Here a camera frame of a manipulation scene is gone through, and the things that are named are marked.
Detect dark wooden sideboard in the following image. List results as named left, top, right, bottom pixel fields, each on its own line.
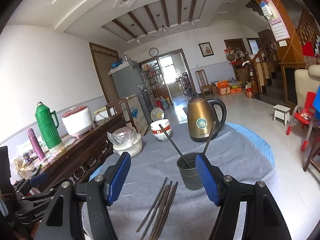
left=12, top=112, right=127, bottom=193

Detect dark grey utensil holder cup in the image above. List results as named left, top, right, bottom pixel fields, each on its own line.
left=176, top=152, right=203, bottom=191

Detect red white stacked bowls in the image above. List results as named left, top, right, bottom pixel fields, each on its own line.
left=150, top=119, right=172, bottom=141

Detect round wall clock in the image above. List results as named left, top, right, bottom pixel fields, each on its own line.
left=149, top=48, right=159, bottom=57

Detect green thermos jug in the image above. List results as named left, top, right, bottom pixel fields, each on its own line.
left=35, top=102, right=62, bottom=150

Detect white rice cooker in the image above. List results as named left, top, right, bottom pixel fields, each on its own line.
left=62, top=105, right=93, bottom=138

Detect framed wall picture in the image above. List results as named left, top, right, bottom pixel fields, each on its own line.
left=199, top=42, right=214, bottom=57

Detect white electric fan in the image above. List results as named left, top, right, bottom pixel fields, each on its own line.
left=150, top=107, right=164, bottom=122

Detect gold electric kettle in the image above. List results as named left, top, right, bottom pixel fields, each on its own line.
left=187, top=93, right=227, bottom=142

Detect wooden chair by wall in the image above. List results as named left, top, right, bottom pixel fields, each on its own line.
left=195, top=69, right=214, bottom=96

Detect grey table cloth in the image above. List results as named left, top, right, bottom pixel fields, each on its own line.
left=108, top=123, right=276, bottom=239

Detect orange cardboard boxes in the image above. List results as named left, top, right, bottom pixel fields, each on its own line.
left=215, top=80, right=242, bottom=96

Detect wooden staircase railing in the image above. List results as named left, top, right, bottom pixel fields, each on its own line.
left=252, top=9, right=319, bottom=105

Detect red plastic child chair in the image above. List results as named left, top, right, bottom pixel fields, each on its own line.
left=286, top=92, right=318, bottom=151

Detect small white stool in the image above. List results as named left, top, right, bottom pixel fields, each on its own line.
left=273, top=105, right=291, bottom=126

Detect wooden chair behind table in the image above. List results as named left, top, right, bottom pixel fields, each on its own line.
left=105, top=98, right=130, bottom=123

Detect white pot with plastic bag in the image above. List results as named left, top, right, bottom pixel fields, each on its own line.
left=107, top=126, right=143, bottom=157

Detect wall calendar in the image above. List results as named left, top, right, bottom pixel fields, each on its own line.
left=259, top=0, right=290, bottom=42

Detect grey refrigerator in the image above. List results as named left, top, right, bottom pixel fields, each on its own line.
left=109, top=60, right=156, bottom=124

